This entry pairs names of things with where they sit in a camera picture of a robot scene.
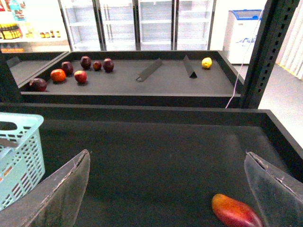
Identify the small red apple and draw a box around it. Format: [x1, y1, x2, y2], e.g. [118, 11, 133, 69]
[93, 61, 102, 71]

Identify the black display tray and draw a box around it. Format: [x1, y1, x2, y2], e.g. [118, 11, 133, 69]
[0, 104, 303, 227]
[19, 51, 244, 108]

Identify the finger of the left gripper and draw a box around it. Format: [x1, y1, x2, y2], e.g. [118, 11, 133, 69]
[0, 138, 18, 148]

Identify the black perforated shelf post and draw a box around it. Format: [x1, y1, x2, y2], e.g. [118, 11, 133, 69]
[239, 0, 300, 109]

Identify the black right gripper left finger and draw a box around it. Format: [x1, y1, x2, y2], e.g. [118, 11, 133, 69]
[0, 149, 90, 227]

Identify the black near display tray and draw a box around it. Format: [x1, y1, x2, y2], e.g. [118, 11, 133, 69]
[0, 104, 303, 227]

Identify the dark red apple front left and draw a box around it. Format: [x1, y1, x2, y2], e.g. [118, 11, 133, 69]
[29, 78, 47, 92]

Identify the dark red apple back centre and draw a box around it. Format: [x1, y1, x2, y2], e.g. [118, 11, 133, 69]
[80, 56, 91, 70]

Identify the red orange mango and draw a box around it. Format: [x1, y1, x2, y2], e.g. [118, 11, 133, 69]
[212, 193, 264, 227]

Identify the black left far tray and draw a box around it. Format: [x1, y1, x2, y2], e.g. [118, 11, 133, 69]
[2, 51, 69, 87]

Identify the white cable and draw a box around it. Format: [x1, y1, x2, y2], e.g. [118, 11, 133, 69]
[225, 9, 263, 109]

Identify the black flat divider bar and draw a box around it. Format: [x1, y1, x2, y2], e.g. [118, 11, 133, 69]
[136, 58, 162, 82]

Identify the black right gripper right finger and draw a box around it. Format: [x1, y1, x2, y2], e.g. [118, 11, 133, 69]
[244, 152, 303, 227]

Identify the black triangular divider bar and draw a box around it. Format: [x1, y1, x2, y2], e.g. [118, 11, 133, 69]
[183, 55, 197, 79]

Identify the light blue plastic basket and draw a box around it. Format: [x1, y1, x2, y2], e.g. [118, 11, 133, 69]
[0, 112, 45, 210]

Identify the dark red apple back left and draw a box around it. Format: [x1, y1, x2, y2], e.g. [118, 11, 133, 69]
[61, 61, 73, 76]

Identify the grocery shelf with bottles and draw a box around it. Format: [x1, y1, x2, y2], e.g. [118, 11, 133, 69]
[0, 0, 71, 53]

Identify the yellow lemon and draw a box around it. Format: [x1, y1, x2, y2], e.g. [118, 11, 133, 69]
[201, 57, 213, 70]

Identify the bright red apple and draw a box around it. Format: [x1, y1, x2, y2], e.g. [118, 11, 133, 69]
[74, 70, 87, 84]

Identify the dark red apple right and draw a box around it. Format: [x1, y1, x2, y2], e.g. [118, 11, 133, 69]
[103, 58, 114, 72]

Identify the black far display tray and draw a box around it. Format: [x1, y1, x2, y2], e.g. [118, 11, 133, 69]
[19, 51, 244, 108]

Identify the white blue chest freezer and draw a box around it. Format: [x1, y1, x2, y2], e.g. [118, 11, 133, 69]
[223, 9, 263, 64]

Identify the orange round fruit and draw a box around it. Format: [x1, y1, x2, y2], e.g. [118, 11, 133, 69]
[50, 69, 66, 83]

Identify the dark red apple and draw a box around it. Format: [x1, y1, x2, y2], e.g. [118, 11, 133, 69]
[29, 78, 47, 92]
[61, 61, 73, 76]
[80, 56, 91, 70]
[103, 58, 114, 72]

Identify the glass door refrigerator row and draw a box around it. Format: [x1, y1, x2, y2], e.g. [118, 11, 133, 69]
[59, 0, 216, 52]

